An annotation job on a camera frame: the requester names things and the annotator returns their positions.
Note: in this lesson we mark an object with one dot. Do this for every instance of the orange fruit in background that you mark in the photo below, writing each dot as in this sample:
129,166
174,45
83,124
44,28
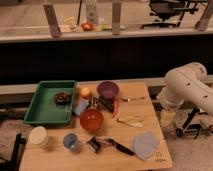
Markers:
87,26

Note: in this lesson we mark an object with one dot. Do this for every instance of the black wedge block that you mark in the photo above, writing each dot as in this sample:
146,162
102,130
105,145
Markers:
107,104

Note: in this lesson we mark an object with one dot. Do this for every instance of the black handled tool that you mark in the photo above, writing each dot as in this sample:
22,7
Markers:
119,146

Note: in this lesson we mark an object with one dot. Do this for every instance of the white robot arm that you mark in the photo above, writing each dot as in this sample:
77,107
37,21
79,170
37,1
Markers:
186,83

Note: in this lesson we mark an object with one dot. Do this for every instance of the green plastic tray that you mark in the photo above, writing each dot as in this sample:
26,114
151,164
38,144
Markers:
44,110

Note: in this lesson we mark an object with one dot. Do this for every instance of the brown pine cone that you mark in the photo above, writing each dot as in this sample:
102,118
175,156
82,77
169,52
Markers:
62,98

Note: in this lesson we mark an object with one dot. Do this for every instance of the blue plastic cup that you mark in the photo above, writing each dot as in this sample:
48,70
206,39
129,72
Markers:
70,141

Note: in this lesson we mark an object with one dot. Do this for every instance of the red plastic bowl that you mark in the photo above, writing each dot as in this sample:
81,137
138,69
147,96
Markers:
91,120

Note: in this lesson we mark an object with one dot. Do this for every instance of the white plastic cup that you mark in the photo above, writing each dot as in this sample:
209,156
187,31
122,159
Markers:
38,136

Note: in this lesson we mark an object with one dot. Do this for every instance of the black office chair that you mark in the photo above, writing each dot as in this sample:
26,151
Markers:
171,12

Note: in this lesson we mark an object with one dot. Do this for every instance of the orange fruit on table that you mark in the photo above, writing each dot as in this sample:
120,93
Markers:
85,93

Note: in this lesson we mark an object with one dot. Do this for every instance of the light blue cloth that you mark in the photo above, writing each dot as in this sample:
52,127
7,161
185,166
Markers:
145,145

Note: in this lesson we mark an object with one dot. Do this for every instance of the red chili pepper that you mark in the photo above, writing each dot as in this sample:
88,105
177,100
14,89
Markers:
115,105

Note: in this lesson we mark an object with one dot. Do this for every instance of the small black metal clip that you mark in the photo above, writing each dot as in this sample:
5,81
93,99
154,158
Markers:
94,145

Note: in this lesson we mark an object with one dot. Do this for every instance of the purple plastic bowl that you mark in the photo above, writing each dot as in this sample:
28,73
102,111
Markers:
108,89

